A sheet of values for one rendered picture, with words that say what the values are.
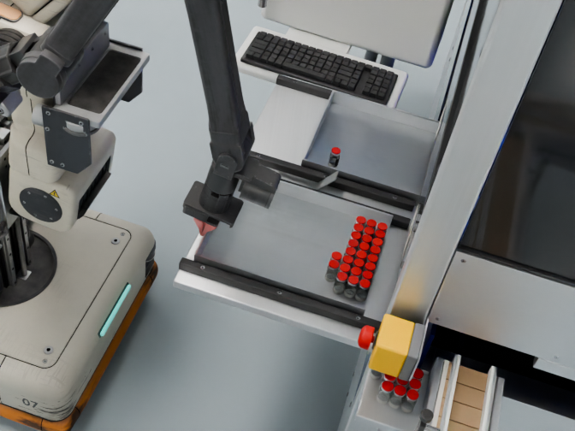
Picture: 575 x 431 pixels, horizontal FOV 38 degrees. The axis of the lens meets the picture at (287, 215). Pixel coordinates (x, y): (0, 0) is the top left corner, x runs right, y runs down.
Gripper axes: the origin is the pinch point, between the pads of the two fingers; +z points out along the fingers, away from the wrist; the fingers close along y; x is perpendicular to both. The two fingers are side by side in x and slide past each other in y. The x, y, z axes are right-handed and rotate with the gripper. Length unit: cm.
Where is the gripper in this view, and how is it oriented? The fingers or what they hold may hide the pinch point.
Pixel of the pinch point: (203, 231)
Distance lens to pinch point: 164.7
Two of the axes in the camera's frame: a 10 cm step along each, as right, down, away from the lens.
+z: -2.9, 6.1, 7.4
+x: 2.8, -6.8, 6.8
